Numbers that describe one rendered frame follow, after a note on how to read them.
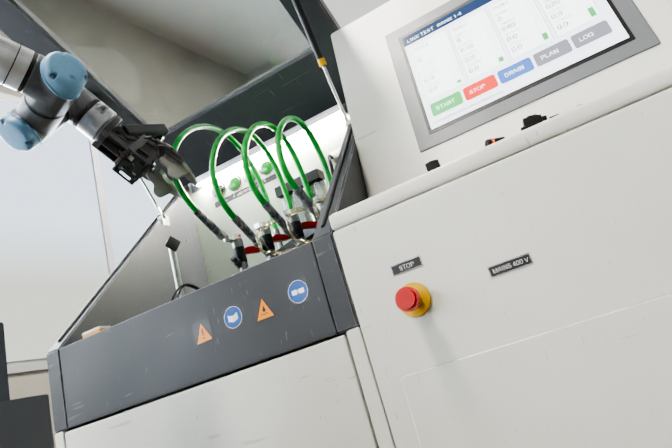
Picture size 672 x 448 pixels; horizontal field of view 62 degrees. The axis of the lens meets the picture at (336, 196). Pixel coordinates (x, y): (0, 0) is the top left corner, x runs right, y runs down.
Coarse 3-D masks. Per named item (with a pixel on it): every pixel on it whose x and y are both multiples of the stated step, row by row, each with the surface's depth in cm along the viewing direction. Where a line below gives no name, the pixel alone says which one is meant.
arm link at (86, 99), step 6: (84, 90) 113; (84, 96) 113; (90, 96) 114; (78, 102) 112; (84, 102) 112; (90, 102) 113; (96, 102) 114; (72, 108) 111; (78, 108) 112; (84, 108) 112; (90, 108) 116; (72, 114) 112; (78, 114) 112; (84, 114) 112; (72, 120) 113; (78, 120) 112
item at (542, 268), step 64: (448, 0) 129; (640, 0) 105; (384, 64) 131; (640, 64) 100; (384, 128) 123; (512, 128) 108; (576, 128) 79; (640, 128) 76; (448, 192) 86; (512, 192) 82; (576, 192) 78; (640, 192) 74; (384, 256) 88; (448, 256) 84; (512, 256) 80; (576, 256) 76; (640, 256) 73; (384, 320) 86; (448, 320) 82; (512, 320) 78; (576, 320) 75; (640, 320) 71; (384, 384) 85; (448, 384) 80; (512, 384) 77; (576, 384) 73; (640, 384) 70
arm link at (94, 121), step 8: (96, 104) 114; (104, 104) 114; (88, 112) 112; (96, 112) 113; (104, 112) 114; (112, 112) 115; (80, 120) 112; (88, 120) 112; (96, 120) 113; (104, 120) 113; (80, 128) 114; (88, 128) 113; (96, 128) 113; (88, 136) 114; (96, 136) 114
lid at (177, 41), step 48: (0, 0) 139; (48, 0) 141; (96, 0) 141; (144, 0) 142; (192, 0) 142; (240, 0) 142; (288, 0) 140; (48, 48) 148; (96, 48) 150; (144, 48) 151; (192, 48) 151; (240, 48) 151; (288, 48) 152; (96, 96) 159; (144, 96) 161; (192, 96) 161; (240, 96) 160; (288, 96) 160; (192, 144) 171
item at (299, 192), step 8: (288, 120) 125; (296, 120) 130; (280, 128) 119; (304, 128) 133; (280, 136) 117; (312, 136) 135; (280, 144) 116; (280, 152) 114; (320, 152) 135; (280, 160) 114; (320, 160) 135; (280, 168) 114; (328, 168) 135; (288, 176) 114; (328, 176) 134; (296, 184) 115; (328, 184) 134; (296, 192) 115; (304, 192) 116; (304, 200) 116; (312, 208) 118
